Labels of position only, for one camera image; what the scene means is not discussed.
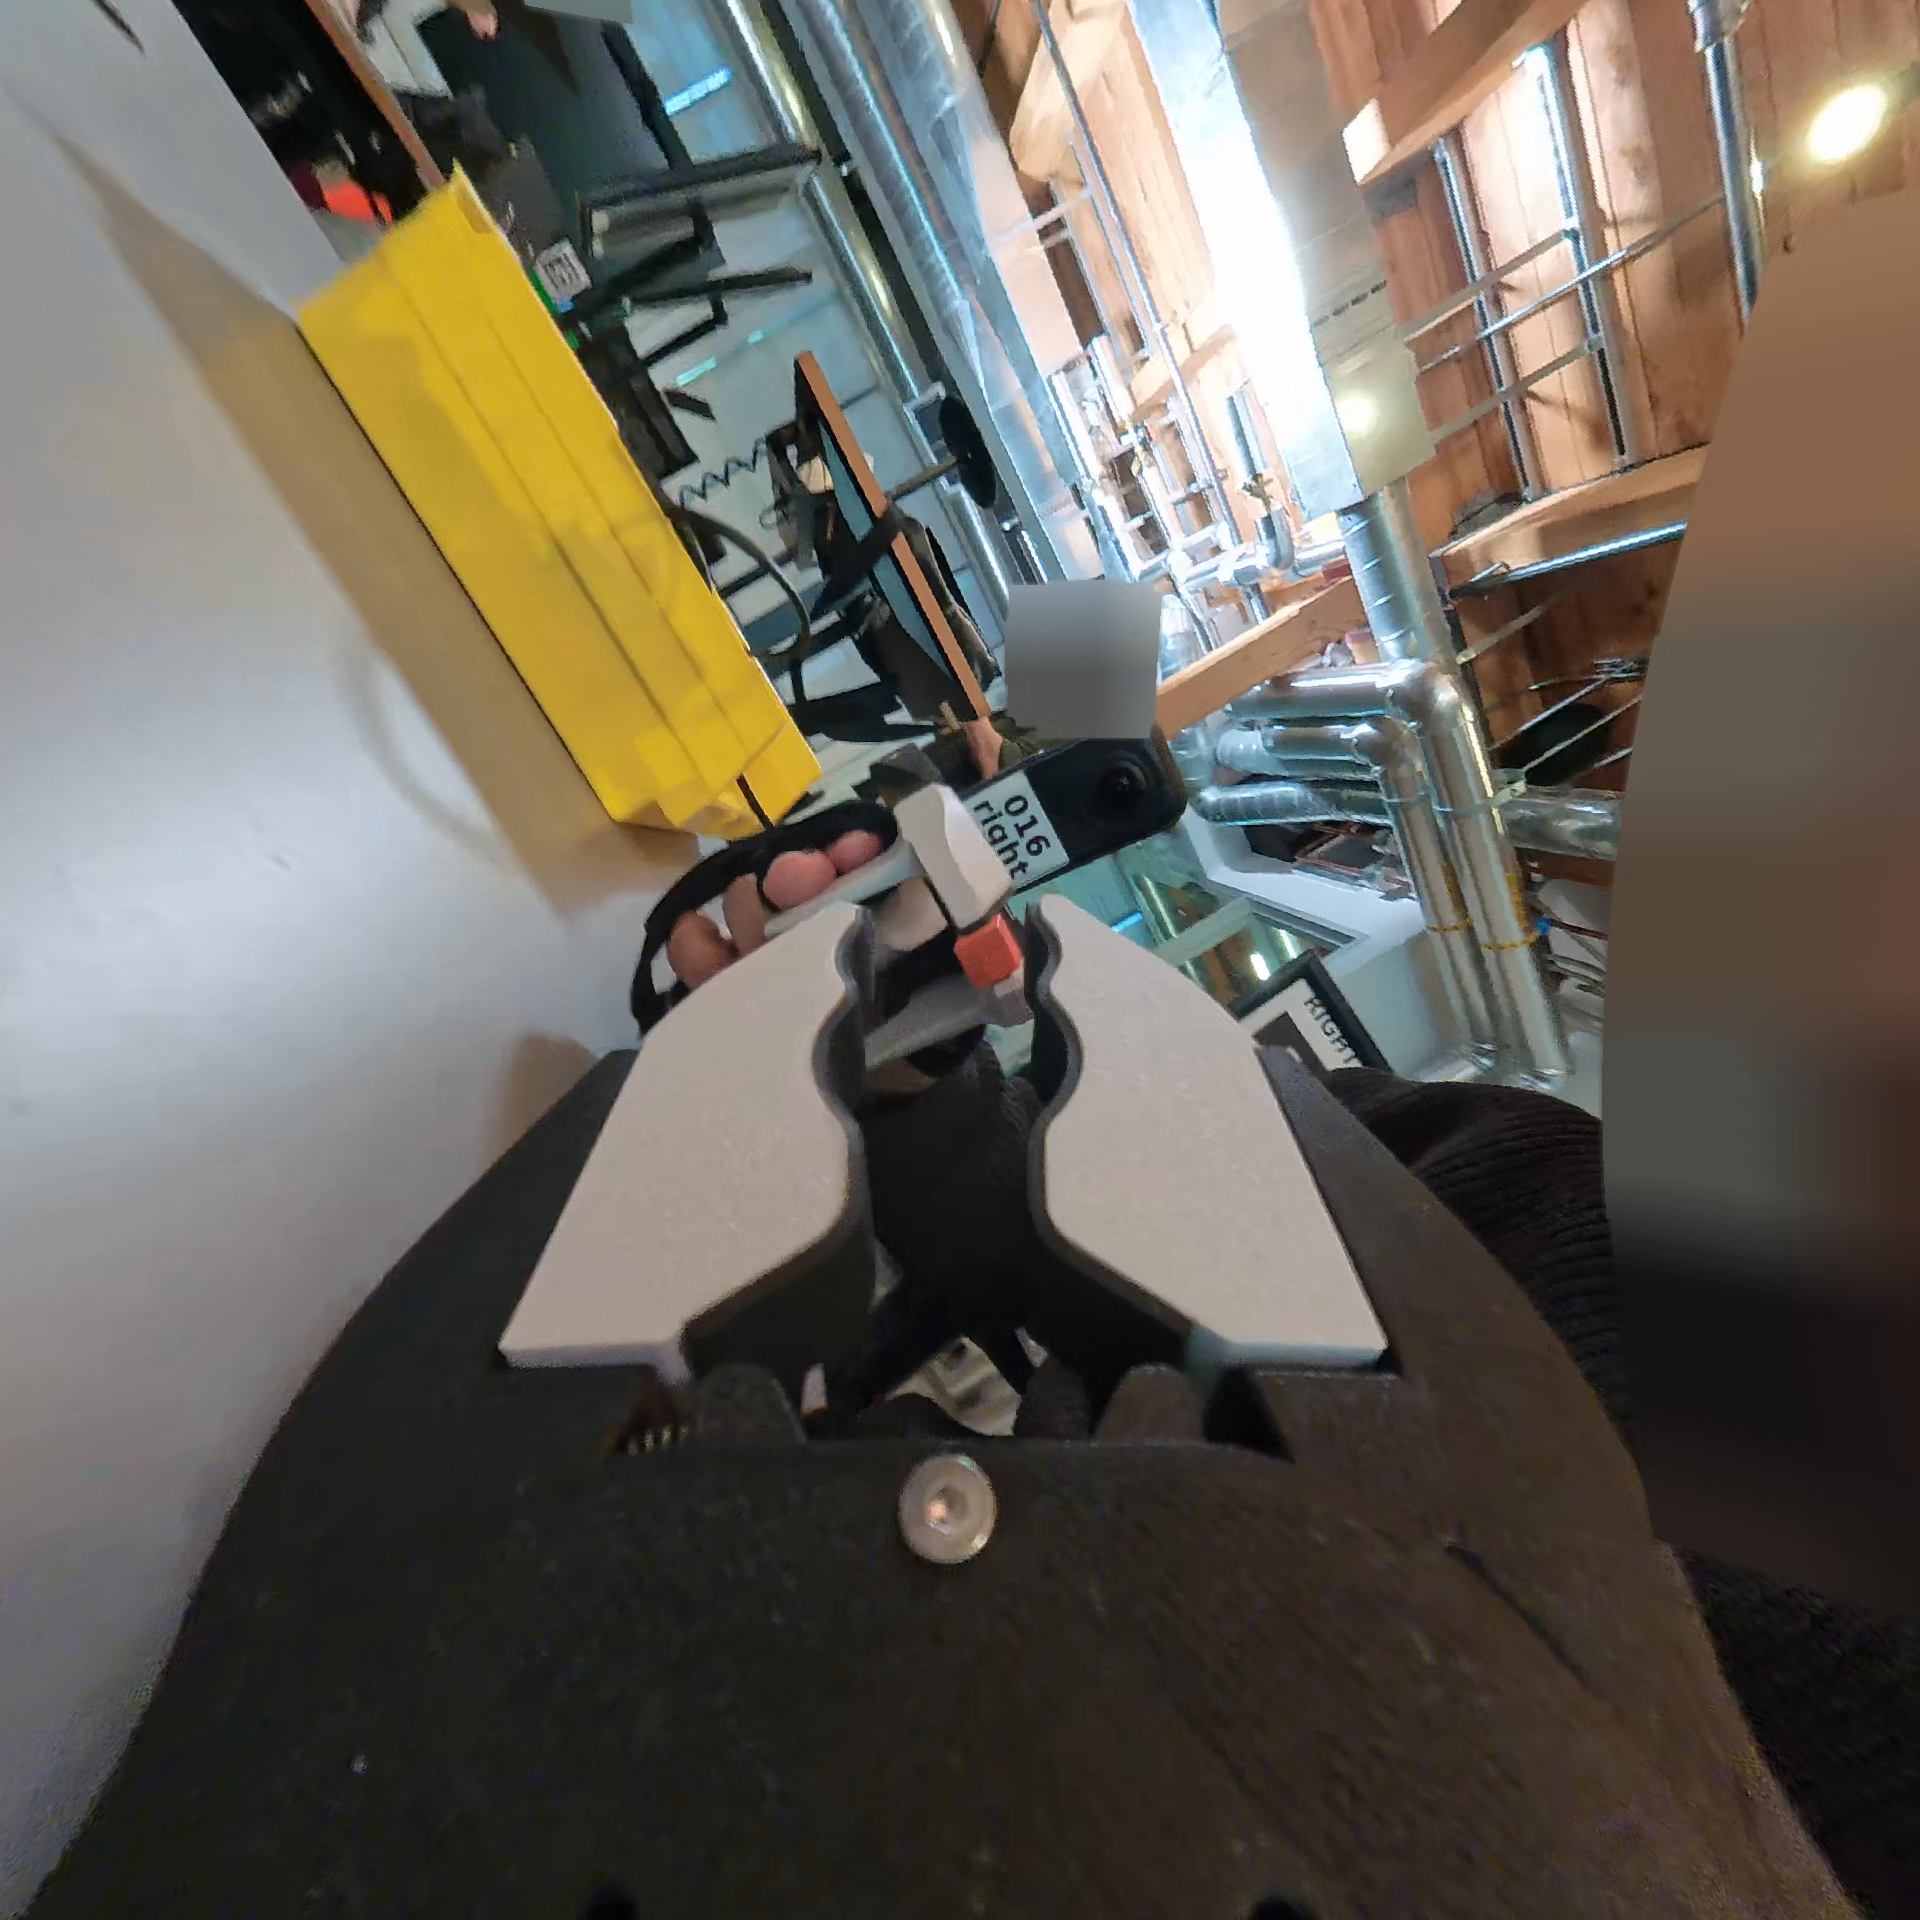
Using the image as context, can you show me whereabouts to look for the silver ventilation ducts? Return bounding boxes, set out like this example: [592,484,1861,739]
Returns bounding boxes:
[1184,497,1629,1089]

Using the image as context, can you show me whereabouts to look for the black cable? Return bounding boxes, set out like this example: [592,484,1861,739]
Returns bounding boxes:
[659,504,818,671]

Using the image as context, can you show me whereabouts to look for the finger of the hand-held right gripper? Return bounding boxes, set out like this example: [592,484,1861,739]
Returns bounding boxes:
[766,785,1009,944]
[862,979,1037,1071]

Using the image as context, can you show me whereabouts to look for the framed tag sign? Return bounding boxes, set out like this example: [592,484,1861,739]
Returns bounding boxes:
[1229,950,1397,1074]

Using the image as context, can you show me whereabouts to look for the black desk wooden edge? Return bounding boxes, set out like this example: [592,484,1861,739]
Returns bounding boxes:
[791,352,994,722]

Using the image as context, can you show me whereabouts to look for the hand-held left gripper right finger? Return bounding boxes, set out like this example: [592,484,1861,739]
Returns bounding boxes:
[1026,896,1389,1375]

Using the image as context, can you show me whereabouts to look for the yellow storage bin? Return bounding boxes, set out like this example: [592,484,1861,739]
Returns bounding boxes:
[295,162,824,841]

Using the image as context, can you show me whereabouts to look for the person's right hand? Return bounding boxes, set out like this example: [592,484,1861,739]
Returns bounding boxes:
[667,833,889,995]

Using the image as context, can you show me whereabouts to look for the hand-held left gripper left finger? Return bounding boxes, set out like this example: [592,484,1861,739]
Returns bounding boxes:
[497,903,874,1375]

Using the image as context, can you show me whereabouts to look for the wooden ceiling beam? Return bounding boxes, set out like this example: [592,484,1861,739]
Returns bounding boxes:
[1153,577,1366,737]

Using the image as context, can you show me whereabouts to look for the grey rectangular air duct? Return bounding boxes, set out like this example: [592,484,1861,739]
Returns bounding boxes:
[1222,0,1419,520]

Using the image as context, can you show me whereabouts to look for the ceiling spot lamp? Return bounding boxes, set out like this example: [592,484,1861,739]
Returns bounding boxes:
[1799,78,1895,168]

